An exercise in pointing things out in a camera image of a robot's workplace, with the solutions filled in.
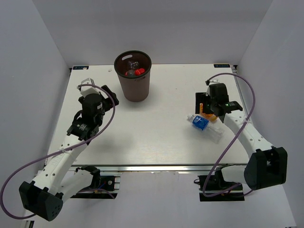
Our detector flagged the orange juice bottle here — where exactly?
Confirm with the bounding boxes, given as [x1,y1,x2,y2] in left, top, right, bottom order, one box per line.
[199,103,217,123]

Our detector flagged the Pocari Sweat blue bottle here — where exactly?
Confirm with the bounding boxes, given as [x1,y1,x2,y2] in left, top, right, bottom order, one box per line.
[187,114,224,143]

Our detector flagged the small red-cap bottle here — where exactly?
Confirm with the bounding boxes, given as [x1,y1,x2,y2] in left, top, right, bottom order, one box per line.
[125,69,137,77]

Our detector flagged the clear bottle blue label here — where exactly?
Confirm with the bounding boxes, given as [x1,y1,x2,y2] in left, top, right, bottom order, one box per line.
[128,61,140,70]

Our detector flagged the clear bottle red label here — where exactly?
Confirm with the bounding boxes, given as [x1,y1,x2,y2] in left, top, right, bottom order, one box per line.
[135,68,145,76]

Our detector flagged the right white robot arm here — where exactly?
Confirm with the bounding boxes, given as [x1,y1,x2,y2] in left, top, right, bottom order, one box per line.
[195,83,287,190]

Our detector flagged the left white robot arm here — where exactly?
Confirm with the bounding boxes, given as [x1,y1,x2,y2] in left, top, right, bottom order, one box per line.
[19,84,119,221]

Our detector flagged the brown plastic waste bin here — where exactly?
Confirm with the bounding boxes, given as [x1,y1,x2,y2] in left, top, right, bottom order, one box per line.
[114,50,152,102]

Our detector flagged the left blue table sticker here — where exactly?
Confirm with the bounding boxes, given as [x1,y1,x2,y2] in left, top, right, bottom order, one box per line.
[72,66,89,70]

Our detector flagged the blue table sticker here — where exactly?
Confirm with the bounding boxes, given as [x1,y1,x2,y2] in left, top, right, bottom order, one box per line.
[213,64,230,68]
[72,66,89,70]

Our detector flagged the right blue table sticker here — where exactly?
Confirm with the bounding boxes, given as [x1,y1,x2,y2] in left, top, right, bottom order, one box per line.
[213,64,230,68]

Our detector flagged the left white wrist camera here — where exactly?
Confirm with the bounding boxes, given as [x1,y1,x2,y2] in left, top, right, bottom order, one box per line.
[76,78,99,97]

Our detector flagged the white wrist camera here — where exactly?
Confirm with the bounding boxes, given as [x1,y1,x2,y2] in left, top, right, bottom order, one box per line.
[76,78,99,97]
[206,78,220,96]

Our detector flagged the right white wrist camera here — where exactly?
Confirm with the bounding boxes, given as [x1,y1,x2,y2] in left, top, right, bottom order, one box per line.
[206,78,220,96]

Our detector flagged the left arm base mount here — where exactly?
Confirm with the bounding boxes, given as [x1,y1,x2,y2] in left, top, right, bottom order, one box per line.
[71,165,121,200]

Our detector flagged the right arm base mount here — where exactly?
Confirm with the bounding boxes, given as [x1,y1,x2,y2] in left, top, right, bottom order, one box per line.
[193,171,245,202]

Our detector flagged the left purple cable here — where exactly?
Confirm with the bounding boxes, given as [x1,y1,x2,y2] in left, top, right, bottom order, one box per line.
[0,83,117,219]

